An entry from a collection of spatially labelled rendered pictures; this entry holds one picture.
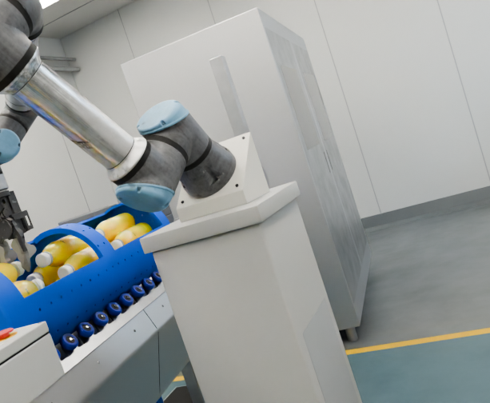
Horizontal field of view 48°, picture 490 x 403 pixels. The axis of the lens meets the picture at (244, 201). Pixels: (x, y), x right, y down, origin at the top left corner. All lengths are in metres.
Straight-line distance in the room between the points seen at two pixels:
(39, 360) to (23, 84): 0.49
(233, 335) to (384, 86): 4.93
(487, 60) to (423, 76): 0.61
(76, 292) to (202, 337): 0.34
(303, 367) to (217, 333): 0.22
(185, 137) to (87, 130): 0.24
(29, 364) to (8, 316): 0.29
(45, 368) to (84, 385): 0.42
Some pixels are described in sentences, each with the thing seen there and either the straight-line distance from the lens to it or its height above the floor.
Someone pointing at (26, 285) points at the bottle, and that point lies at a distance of 1.40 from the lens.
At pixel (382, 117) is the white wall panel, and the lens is 6.05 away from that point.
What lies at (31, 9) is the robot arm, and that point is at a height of 1.64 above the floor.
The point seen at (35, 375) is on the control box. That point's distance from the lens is 0.99.
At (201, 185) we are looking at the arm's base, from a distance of 1.32.
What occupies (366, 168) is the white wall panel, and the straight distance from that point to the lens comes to 6.12.
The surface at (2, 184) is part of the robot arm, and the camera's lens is 1.50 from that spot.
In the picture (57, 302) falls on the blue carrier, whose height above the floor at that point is 1.07.
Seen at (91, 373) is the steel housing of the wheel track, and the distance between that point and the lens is 1.46.
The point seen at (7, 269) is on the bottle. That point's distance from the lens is 1.44.
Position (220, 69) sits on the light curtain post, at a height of 1.64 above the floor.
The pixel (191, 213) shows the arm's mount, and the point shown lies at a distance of 1.36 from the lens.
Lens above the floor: 1.27
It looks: 5 degrees down
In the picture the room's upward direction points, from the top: 19 degrees counter-clockwise
